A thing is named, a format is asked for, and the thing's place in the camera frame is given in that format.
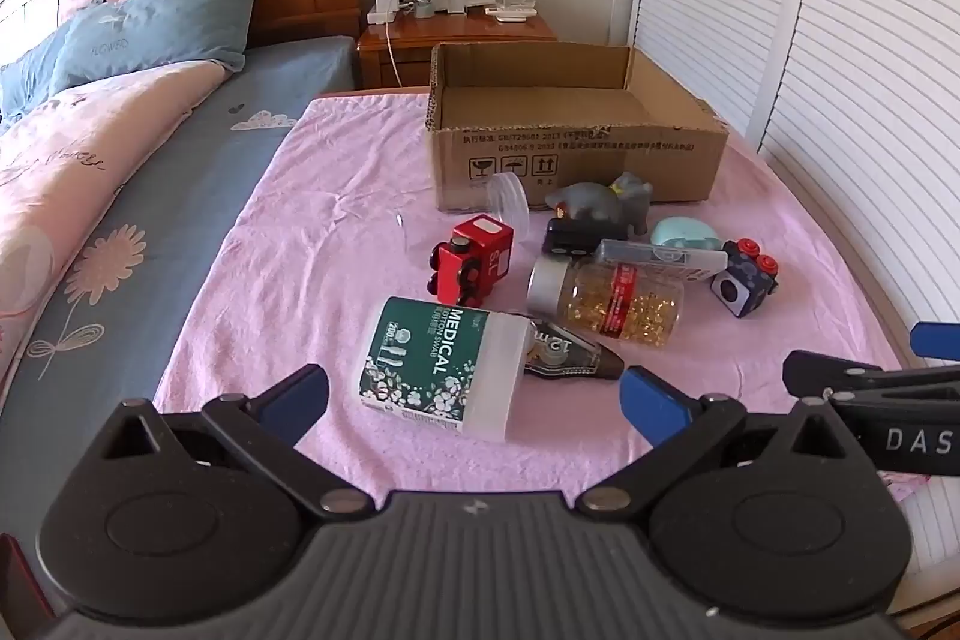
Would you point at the light blue oval case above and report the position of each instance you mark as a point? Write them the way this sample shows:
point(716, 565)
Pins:
point(679, 230)

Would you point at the green white cotton swab box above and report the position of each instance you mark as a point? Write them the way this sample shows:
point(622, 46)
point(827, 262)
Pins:
point(427, 362)

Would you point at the dark red object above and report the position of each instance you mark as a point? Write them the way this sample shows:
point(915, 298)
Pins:
point(19, 580)

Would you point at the white remote control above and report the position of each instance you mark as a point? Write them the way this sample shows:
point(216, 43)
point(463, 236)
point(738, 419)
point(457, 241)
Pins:
point(514, 14)

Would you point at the clear bottle of gold capsules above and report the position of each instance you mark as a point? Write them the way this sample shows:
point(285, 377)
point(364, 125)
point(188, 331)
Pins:
point(626, 306)

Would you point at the wooden nightstand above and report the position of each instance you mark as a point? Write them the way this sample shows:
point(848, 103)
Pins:
point(465, 34)

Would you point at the red toy fire truck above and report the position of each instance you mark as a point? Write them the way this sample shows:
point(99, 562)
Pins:
point(480, 254)

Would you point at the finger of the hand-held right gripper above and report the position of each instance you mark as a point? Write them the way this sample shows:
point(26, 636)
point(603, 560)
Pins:
point(937, 340)
point(821, 374)

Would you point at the large blue pillow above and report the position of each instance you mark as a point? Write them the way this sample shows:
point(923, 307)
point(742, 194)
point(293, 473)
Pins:
point(165, 18)

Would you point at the clear plastic case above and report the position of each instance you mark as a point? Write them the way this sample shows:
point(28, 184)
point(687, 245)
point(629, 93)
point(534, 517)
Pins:
point(660, 256)

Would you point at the black toy car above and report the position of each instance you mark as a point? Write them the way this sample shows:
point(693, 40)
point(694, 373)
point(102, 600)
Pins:
point(570, 236)

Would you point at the blue cube toy red knobs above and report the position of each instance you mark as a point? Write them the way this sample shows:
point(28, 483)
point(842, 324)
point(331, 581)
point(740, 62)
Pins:
point(739, 289)

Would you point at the brown cardboard box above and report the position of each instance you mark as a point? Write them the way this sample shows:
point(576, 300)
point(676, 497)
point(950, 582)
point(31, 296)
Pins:
point(570, 156)

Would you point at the white power strip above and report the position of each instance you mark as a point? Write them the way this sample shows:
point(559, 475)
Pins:
point(382, 15)

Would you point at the clear plastic cup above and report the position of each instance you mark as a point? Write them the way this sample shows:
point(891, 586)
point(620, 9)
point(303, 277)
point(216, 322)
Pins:
point(502, 205)

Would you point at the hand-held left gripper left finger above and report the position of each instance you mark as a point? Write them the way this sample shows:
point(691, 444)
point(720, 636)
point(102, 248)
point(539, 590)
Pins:
point(296, 398)

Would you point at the dark brown correction tape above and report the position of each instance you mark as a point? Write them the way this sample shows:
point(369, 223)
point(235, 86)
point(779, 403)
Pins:
point(577, 359)

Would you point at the pink quilt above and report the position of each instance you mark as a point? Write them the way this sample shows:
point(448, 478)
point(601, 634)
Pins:
point(75, 160)

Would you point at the grey animal toy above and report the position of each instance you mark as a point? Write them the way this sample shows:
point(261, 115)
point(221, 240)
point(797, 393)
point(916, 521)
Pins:
point(600, 201)

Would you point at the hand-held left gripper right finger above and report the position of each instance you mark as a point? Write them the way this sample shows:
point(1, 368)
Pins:
point(651, 406)

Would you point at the pink cloth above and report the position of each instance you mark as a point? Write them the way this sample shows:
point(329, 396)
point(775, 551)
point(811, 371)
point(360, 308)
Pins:
point(315, 235)

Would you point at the wooden table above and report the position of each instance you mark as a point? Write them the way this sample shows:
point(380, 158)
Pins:
point(375, 93)

